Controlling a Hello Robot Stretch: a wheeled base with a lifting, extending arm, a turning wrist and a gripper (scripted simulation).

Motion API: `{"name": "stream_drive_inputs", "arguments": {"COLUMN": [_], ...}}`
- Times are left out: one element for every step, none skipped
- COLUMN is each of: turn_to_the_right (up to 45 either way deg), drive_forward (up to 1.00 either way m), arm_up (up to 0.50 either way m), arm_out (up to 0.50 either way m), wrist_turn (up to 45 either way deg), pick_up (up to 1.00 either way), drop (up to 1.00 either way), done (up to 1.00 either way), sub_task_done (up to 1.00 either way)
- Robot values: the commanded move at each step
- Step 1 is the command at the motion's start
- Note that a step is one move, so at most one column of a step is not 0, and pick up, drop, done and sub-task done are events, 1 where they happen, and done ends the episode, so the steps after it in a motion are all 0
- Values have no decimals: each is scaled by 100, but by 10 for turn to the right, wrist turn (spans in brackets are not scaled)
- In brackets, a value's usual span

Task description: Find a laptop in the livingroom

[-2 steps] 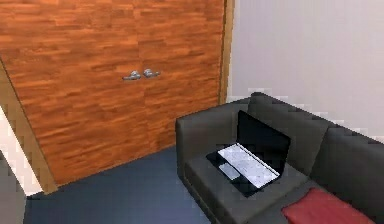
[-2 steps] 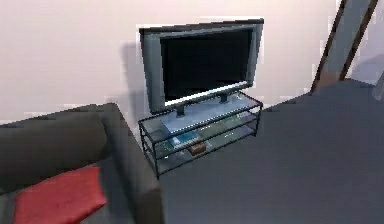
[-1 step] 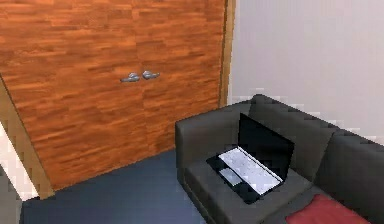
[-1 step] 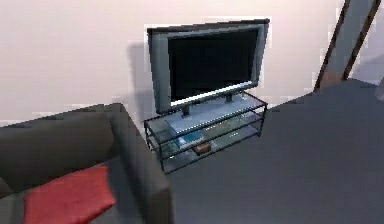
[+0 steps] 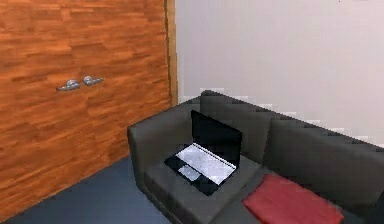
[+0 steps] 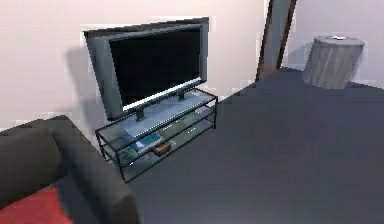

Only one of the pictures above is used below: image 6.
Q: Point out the black glass television stand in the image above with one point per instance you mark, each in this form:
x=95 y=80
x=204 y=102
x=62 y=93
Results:
x=166 y=115

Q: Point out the brown box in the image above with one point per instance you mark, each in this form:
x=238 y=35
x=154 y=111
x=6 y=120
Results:
x=162 y=148

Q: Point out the grey flat television set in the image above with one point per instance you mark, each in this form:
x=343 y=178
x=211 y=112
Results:
x=153 y=63

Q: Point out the dark grey sofa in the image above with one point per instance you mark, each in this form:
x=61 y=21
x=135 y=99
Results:
x=80 y=166

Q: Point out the grey wooden side table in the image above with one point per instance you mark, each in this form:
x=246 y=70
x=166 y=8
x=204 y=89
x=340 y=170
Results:
x=331 y=61

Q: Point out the small white object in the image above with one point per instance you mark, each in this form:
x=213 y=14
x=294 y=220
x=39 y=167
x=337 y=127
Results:
x=338 y=37

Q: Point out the red cushion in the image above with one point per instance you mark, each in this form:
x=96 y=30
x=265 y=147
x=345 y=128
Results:
x=33 y=208

